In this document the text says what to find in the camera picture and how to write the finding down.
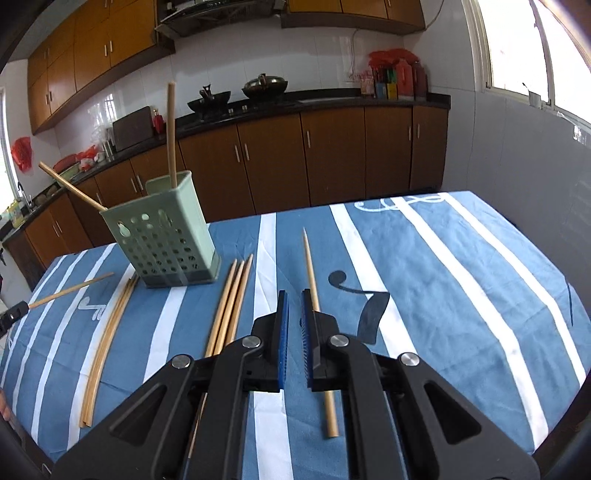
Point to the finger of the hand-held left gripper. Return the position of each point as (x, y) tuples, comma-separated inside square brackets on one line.
[(14, 316)]

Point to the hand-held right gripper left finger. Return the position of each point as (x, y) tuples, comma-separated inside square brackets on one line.
[(281, 341)]

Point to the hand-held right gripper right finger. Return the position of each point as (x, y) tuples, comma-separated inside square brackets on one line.
[(307, 341)]

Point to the green perforated utensil holder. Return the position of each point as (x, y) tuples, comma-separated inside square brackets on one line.
[(161, 249)]

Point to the yellow dish soap bottle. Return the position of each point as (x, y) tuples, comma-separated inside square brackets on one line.
[(15, 214)]

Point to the sink faucet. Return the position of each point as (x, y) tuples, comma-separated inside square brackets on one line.
[(24, 191)]

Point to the blue striped tablecloth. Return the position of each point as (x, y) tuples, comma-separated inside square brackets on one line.
[(438, 277)]

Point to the green basin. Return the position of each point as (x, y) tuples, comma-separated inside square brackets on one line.
[(74, 173)]

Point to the red basin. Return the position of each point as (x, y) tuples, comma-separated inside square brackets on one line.
[(64, 162)]

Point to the window beside sink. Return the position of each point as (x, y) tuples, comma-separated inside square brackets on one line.
[(3, 147)]

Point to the crumpled red plastic bag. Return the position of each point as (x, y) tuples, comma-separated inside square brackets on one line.
[(87, 157)]

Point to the brown lower kitchen cabinets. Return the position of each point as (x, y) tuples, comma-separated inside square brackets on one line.
[(277, 152)]

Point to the brown kitchen cabinets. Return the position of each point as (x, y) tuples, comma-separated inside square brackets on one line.
[(92, 60), (277, 152)]

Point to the metal canister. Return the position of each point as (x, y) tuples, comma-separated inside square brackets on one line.
[(109, 147)]

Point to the white plastic bag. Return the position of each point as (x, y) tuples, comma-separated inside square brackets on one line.
[(101, 134)]

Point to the dark brown cutting board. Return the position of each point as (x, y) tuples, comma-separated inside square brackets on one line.
[(134, 129)]

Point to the black gas stove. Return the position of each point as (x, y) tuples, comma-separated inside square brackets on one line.
[(238, 110)]

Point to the small red bottle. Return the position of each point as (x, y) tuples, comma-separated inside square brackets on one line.
[(159, 123)]

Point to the black kitchen countertop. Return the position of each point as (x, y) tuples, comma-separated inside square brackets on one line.
[(323, 99)]

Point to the black wok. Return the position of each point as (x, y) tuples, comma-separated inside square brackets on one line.
[(207, 104)]

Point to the dark lidded pan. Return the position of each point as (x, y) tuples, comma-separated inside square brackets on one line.
[(265, 87)]

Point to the pink packet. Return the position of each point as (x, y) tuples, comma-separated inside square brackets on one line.
[(368, 83)]

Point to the green and yellow boxes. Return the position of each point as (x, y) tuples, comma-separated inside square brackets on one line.
[(387, 87)]

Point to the brown upper kitchen cabinets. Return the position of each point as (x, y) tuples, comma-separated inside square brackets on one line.
[(92, 60)]

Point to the large red bottle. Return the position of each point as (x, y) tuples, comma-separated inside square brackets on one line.
[(404, 81)]

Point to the dark red bottle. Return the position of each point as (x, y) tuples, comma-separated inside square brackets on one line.
[(420, 81)]

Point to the red plastic bag over condiments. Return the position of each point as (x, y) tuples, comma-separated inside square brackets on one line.
[(392, 57)]

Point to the steel range hood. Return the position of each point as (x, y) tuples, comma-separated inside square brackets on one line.
[(207, 18)]

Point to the white cup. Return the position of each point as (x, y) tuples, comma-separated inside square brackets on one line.
[(534, 99)]

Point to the large bright window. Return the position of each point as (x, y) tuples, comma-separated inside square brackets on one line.
[(554, 55)]

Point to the red bag hanging on wall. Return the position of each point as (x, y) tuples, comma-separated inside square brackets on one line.
[(22, 154)]

